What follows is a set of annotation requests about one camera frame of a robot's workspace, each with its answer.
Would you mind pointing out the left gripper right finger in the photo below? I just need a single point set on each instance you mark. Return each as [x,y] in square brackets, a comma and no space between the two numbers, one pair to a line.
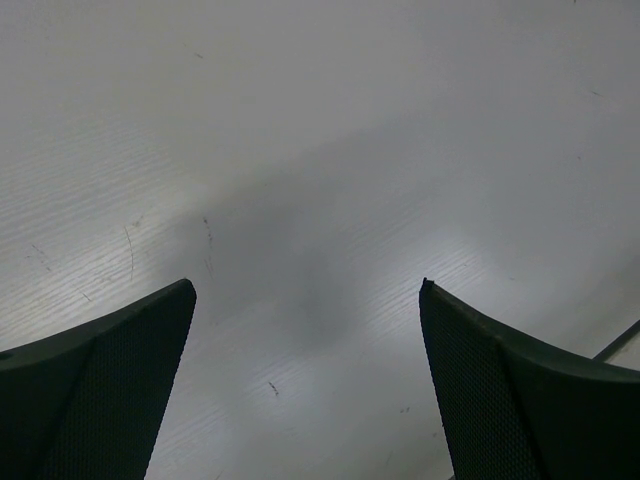
[515,407]

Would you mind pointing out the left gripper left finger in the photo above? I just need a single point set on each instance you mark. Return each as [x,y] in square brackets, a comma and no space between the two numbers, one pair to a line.
[88,402]

